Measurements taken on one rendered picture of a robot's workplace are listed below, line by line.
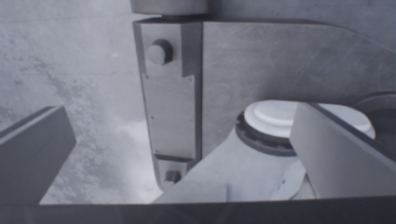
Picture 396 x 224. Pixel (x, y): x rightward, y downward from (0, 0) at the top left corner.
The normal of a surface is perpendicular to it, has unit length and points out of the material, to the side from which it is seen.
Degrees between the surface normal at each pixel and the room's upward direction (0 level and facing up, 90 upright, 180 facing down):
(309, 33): 0
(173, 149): 0
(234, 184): 90
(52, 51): 0
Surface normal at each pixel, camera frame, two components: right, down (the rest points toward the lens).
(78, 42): -0.18, 0.48
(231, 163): 0.00, -0.87
